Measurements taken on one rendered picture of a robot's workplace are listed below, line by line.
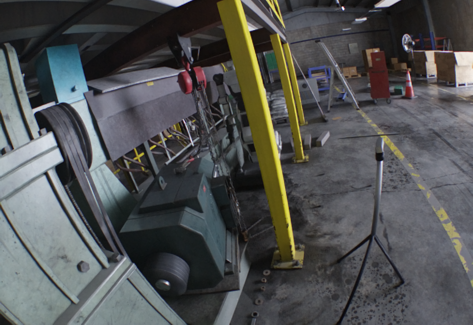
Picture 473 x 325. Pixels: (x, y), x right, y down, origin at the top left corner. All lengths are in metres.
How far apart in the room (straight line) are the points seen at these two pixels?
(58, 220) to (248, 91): 0.95
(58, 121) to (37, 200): 0.25
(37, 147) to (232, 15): 0.95
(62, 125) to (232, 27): 0.83
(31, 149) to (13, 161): 0.07
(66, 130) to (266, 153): 0.91
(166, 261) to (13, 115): 0.77
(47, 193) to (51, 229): 0.11
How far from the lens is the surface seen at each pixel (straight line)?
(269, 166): 1.17
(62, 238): 0.76
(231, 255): 1.28
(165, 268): 0.93
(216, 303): 1.25
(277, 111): 4.92
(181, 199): 0.96
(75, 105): 1.42
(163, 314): 1.04
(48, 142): 0.71
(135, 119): 1.64
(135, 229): 0.98
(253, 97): 1.06
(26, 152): 0.69
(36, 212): 0.72
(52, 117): 0.78
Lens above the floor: 1.31
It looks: 19 degrees down
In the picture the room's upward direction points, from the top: 15 degrees counter-clockwise
